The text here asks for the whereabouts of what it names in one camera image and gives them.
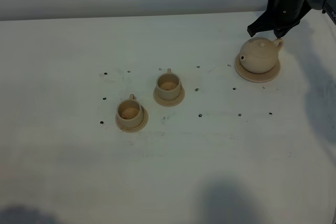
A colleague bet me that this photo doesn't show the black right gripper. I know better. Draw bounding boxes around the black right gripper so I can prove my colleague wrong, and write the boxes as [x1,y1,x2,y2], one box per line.
[247,0,311,38]

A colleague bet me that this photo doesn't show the tan ceramic teapot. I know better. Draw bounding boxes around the tan ceramic teapot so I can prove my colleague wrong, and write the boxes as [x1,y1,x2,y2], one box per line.
[238,37,284,74]

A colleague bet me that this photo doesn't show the round tan teapot coaster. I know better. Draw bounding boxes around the round tan teapot coaster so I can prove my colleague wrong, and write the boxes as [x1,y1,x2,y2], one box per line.
[235,55,281,83]

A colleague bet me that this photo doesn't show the tan teacup near centre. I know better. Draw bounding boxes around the tan teacup near centre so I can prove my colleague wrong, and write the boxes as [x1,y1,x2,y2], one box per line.
[156,68,182,101]

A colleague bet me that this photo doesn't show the tan teacup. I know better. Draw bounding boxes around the tan teacup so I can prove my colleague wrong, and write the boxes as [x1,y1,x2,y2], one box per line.
[116,94,144,130]
[156,68,182,101]

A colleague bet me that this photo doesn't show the tan saucer near centre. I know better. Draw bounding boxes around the tan saucer near centre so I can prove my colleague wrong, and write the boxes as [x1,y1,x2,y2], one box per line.
[153,87,185,107]

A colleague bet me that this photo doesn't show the tan saucer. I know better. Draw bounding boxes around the tan saucer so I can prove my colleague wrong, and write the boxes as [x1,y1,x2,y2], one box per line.
[153,87,185,107]
[115,108,149,133]

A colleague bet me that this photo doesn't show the tan saucer front left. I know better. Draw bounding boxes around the tan saucer front left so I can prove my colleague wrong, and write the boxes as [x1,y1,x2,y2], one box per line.
[115,108,149,133]

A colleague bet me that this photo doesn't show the tan teacup front left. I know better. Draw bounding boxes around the tan teacup front left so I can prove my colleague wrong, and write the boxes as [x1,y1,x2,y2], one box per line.
[116,94,144,130]

